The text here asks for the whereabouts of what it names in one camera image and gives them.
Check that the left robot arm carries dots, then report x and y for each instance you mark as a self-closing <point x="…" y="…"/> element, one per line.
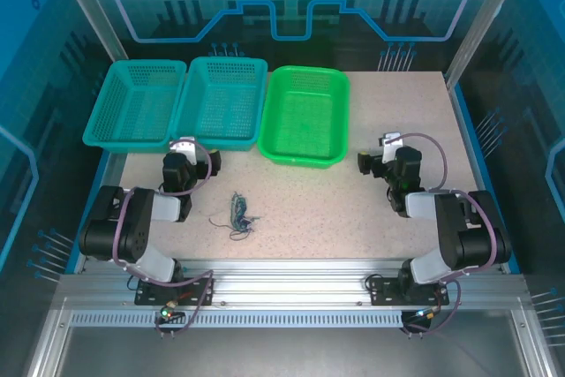
<point x="132" y="236"/>

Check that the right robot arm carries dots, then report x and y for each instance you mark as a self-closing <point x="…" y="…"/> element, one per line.
<point x="463" y="236"/>

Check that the teal plastic basket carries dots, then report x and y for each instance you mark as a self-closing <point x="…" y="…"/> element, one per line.
<point x="220" y="103"/>
<point x="132" y="107"/>

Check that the green plastic basket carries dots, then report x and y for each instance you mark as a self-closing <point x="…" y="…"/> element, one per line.
<point x="304" y="116"/>

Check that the connector with LED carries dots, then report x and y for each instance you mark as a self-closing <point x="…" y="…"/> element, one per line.
<point x="426" y="313"/>
<point x="170" y="308"/>

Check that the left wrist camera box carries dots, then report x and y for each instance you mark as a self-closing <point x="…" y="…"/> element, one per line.
<point x="184" y="149"/>

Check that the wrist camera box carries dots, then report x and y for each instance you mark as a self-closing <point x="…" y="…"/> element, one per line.
<point x="390" y="145"/>
<point x="184" y="149"/>

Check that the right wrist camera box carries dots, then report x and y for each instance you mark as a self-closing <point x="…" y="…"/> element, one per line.
<point x="390" y="145"/>

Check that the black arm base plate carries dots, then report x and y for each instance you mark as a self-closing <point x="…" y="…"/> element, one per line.
<point x="384" y="291"/>
<point x="150" y="293"/>

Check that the aluminium frame rail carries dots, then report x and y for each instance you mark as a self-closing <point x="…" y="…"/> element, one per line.
<point x="287" y="282"/>

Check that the aluminium frame post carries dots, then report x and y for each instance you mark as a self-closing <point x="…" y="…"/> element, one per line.
<point x="88" y="2"/>
<point x="481" y="15"/>

